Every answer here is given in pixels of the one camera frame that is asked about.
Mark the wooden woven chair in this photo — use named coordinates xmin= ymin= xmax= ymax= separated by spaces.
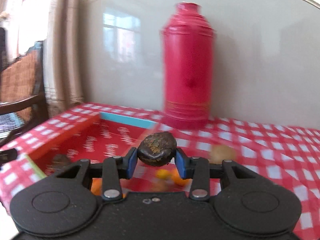
xmin=0 ymin=40 xmax=49 ymax=146

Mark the small orange kumquat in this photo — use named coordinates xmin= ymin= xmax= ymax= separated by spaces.
xmin=155 ymin=169 xmax=171 ymax=180
xmin=91 ymin=178 xmax=103 ymax=196
xmin=170 ymin=169 xmax=189 ymax=186

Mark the beige curtain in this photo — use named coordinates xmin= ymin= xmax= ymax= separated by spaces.
xmin=42 ymin=0 xmax=84 ymax=117

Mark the red thermos flask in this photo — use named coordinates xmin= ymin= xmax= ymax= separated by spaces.
xmin=159 ymin=2 xmax=217 ymax=130

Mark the beige round fruit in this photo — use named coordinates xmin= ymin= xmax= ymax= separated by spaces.
xmin=209 ymin=145 xmax=236 ymax=163

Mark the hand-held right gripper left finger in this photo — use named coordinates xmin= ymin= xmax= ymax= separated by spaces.
xmin=57 ymin=147 xmax=138 ymax=202

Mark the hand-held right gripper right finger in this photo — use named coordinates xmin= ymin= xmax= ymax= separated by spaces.
xmin=175 ymin=147 xmax=250 ymax=202

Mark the red cardboard box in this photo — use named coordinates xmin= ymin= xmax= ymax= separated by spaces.
xmin=25 ymin=112 xmax=190 ymax=199

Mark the dark brown passion fruit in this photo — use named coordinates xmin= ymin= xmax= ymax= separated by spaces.
xmin=138 ymin=132 xmax=177 ymax=167
xmin=51 ymin=154 xmax=71 ymax=168

